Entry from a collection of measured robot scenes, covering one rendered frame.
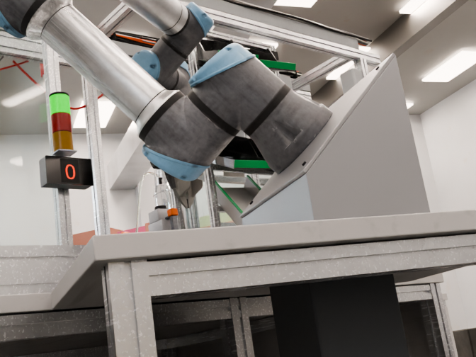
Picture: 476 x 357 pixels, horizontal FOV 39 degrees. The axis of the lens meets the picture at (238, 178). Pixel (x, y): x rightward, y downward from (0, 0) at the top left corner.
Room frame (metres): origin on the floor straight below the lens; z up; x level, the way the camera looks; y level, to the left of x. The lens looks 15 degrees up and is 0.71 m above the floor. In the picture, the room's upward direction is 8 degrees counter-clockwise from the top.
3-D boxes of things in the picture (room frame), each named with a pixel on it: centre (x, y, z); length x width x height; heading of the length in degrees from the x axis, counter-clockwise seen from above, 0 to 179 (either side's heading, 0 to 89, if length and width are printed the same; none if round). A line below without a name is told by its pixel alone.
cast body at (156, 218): (1.64, 0.21, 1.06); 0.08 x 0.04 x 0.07; 41
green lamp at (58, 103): (1.59, 0.42, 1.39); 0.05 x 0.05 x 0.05
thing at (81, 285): (1.23, -0.11, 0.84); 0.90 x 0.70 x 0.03; 113
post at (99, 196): (2.74, 0.59, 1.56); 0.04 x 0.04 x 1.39; 41
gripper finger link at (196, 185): (1.54, 0.10, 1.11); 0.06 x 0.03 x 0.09; 41
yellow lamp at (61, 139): (1.59, 0.42, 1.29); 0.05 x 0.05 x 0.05
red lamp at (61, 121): (1.59, 0.42, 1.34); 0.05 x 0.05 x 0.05
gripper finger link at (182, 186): (1.52, 0.13, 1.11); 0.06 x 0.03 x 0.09; 41
